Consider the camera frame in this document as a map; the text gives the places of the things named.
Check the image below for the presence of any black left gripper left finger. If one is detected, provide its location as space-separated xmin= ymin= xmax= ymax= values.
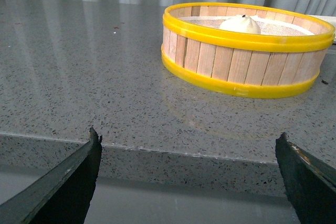
xmin=1 ymin=128 xmax=102 ymax=223

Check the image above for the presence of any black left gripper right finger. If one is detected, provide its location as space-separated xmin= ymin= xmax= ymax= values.
xmin=275 ymin=132 xmax=335 ymax=223

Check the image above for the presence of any wooden steamer with yellow rims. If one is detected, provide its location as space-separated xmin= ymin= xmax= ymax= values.
xmin=161 ymin=2 xmax=335 ymax=99

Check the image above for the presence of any white steamed bun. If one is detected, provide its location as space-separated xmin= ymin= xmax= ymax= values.
xmin=219 ymin=15 xmax=261 ymax=35

